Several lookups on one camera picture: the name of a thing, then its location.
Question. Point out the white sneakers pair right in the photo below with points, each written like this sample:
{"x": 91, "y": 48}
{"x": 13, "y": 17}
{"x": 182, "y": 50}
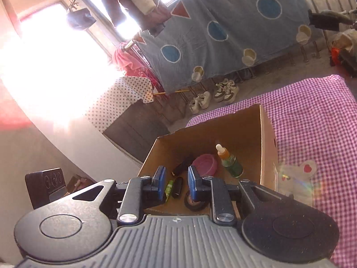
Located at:
{"x": 226, "y": 91}

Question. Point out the black tape roll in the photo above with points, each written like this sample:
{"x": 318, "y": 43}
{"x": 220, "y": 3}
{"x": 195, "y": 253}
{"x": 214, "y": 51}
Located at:
{"x": 192, "y": 205}

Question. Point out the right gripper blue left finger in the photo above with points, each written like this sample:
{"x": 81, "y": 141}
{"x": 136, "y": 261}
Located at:
{"x": 159, "y": 184}

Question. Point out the pink plastic lid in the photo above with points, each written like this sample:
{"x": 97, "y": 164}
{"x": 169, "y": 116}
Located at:
{"x": 205, "y": 166}

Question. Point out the pink checkered tablecloth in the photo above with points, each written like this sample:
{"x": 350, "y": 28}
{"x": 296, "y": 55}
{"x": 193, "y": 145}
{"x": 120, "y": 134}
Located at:
{"x": 315, "y": 119}

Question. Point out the green dropper bottle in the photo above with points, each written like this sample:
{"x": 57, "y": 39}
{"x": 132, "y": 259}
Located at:
{"x": 229, "y": 161}

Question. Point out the dark storage crate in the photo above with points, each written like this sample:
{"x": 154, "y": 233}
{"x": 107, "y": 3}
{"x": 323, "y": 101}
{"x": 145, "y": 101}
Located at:
{"x": 136, "y": 129}

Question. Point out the brown cardboard box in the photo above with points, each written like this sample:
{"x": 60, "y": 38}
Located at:
{"x": 242, "y": 145}

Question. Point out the black car key fob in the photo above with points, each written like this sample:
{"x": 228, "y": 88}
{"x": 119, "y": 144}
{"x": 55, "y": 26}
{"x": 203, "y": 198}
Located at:
{"x": 177, "y": 187}

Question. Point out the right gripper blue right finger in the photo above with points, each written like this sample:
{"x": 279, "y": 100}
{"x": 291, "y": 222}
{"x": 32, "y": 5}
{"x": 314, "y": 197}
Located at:
{"x": 195, "y": 183}

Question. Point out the polka dot cloth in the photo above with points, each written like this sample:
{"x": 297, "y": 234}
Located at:
{"x": 125, "y": 92}

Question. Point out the white sneakers pair left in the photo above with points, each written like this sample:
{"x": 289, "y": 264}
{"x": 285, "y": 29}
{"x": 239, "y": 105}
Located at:
{"x": 202, "y": 101}

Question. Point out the black cylindrical tube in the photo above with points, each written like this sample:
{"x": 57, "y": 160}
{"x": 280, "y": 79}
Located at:
{"x": 183, "y": 167}

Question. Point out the blue patterned bedsheet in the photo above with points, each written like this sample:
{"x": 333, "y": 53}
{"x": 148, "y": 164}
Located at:
{"x": 208, "y": 38}

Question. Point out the white sneakers pair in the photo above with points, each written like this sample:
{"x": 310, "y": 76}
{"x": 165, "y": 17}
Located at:
{"x": 226, "y": 91}
{"x": 202, "y": 101}

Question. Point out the green lip balm stick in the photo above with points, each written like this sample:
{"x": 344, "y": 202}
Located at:
{"x": 168, "y": 189}

